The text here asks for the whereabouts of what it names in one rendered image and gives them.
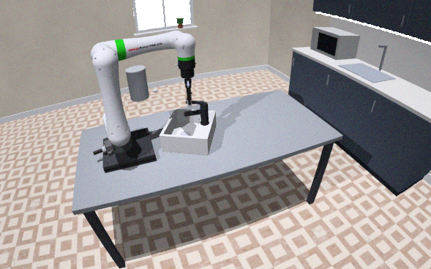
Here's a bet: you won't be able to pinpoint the grey rectangular sink basin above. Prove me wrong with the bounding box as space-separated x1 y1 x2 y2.
160 109 216 156

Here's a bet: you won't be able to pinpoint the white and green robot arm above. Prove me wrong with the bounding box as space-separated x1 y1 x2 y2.
91 31 197 156

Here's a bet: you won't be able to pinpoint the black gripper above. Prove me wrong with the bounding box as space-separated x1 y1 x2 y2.
181 69 194 110

